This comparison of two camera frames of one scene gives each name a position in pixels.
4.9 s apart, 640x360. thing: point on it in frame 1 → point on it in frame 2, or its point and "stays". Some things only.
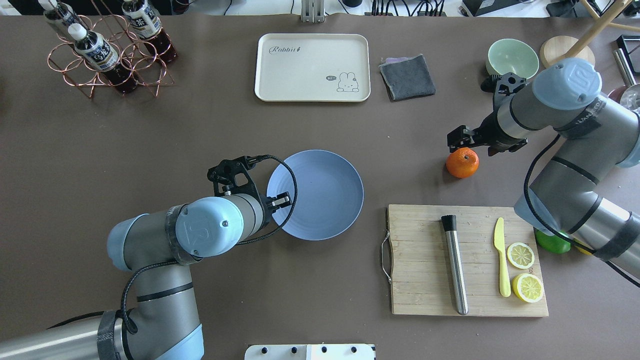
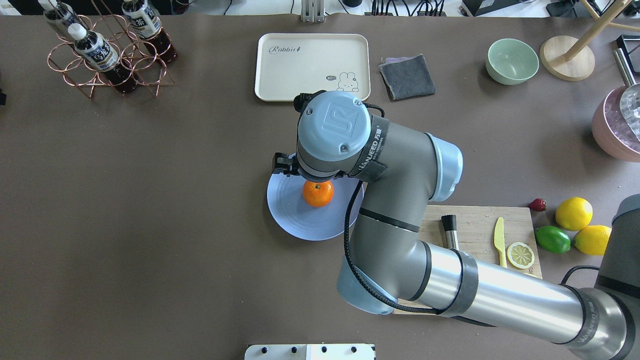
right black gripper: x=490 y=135 → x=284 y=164
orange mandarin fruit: x=462 y=163 → x=318 y=194
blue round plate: x=330 y=195 stays
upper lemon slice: x=520 y=255 stays
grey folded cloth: x=405 y=78 stays
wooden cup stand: x=557 y=48 stays
